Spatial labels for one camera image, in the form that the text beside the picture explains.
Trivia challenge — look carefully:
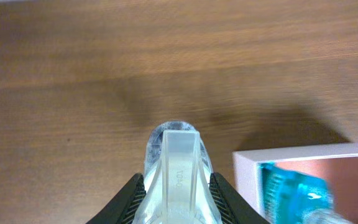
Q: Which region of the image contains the white cardboard box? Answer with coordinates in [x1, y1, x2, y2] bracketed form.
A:
[232, 143, 358, 223]

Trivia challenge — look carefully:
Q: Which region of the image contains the clear spray bottle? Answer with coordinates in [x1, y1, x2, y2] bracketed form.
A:
[133, 121, 222, 224]

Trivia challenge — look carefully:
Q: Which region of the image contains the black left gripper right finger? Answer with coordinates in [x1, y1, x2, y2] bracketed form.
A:
[209, 172, 269, 224]

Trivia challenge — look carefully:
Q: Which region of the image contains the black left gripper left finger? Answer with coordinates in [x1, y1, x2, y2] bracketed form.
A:
[86, 173, 146, 224]

